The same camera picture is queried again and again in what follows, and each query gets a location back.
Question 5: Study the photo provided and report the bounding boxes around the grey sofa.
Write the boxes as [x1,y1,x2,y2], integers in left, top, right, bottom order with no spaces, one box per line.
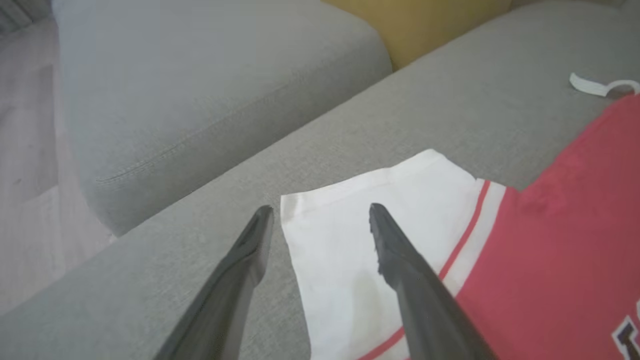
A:
[0,0,640,360]

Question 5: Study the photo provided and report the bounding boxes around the red jersey with number 23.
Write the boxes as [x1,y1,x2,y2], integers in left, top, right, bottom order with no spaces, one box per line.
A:
[280,72,640,360]

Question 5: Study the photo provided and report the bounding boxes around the grey sofa cushion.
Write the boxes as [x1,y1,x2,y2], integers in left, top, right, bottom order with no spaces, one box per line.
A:
[51,0,394,237]

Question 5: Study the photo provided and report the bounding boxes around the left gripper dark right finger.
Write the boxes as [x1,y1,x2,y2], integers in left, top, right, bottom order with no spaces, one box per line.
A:
[369,203,501,360]

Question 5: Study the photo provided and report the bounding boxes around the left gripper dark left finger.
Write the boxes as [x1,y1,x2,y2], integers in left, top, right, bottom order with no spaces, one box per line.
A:
[152,204,275,360]

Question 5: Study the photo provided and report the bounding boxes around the yellow sofa cushion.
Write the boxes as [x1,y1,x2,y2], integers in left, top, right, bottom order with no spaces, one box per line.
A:
[321,0,514,71]

